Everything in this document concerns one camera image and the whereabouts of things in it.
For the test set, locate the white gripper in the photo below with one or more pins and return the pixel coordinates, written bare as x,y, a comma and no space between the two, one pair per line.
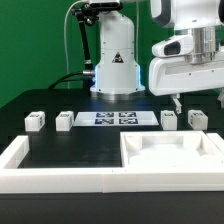
173,76

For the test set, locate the white square table top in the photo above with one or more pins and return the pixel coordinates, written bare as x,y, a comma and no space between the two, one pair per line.
169,149

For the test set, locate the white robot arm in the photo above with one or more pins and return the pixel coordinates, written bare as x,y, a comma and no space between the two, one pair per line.
190,60

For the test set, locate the white sheet with tags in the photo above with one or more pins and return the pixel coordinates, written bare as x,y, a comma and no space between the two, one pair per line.
122,118

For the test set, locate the white U-shaped obstacle fence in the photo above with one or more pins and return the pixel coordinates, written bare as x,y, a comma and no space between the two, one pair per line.
14,180

